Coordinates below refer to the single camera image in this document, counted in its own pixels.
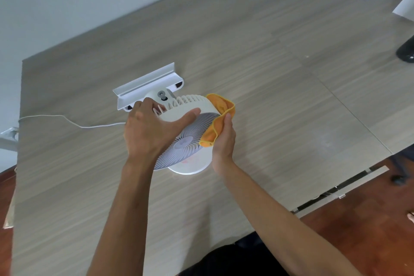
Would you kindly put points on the white desk socket tray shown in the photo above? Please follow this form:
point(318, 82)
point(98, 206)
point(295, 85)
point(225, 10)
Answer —
point(145, 83)

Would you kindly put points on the light wooden board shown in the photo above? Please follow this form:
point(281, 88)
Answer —
point(9, 217)

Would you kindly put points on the person's right forearm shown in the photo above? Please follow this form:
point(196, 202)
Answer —
point(278, 224)

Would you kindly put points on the white paper sheet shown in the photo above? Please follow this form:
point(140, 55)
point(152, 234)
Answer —
point(406, 9)

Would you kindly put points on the person's right hand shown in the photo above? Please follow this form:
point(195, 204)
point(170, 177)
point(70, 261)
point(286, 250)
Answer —
point(223, 146)

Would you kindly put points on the person's left hand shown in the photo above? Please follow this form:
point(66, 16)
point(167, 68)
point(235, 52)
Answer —
point(145, 133)

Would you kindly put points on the orange microfiber cloth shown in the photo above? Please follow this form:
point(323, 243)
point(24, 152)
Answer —
point(220, 104)

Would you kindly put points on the person's left forearm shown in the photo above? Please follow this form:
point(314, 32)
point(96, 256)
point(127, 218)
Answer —
point(126, 220)

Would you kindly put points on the white fan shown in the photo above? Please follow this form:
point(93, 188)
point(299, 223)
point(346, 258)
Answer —
point(187, 153)

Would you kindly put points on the white vertical pipe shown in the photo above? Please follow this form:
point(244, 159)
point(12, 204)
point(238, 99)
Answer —
point(8, 143)

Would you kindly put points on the person's dark shorts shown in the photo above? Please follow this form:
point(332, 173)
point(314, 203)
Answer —
point(233, 259)

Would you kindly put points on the black rounded object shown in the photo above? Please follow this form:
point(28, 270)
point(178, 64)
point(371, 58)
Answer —
point(406, 51)

